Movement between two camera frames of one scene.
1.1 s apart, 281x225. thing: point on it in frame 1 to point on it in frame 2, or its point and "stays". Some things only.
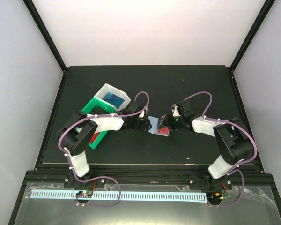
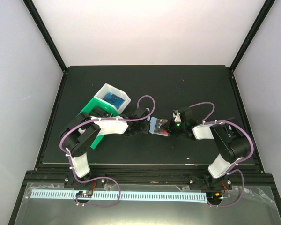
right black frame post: (252, 33) stays
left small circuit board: (84, 194) stays
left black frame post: (46, 32) stays
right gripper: (169, 123) to (170, 123)
